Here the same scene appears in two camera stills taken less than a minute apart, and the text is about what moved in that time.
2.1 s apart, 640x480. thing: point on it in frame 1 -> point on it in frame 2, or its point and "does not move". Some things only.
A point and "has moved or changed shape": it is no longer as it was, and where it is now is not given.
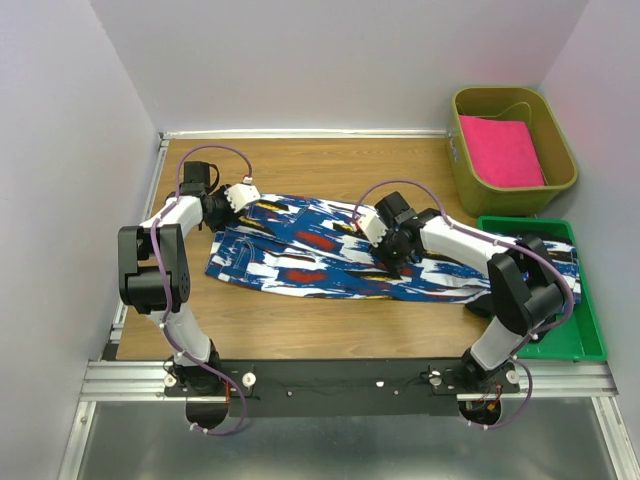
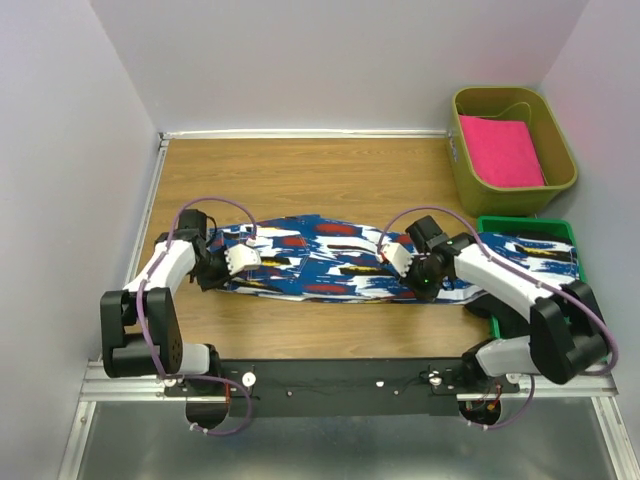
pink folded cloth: (503, 152) does not move
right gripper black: (394, 265) -> (421, 292)
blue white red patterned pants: (299, 246) has moved or changed shape
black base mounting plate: (343, 387) does not move
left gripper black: (229, 216) -> (217, 281)
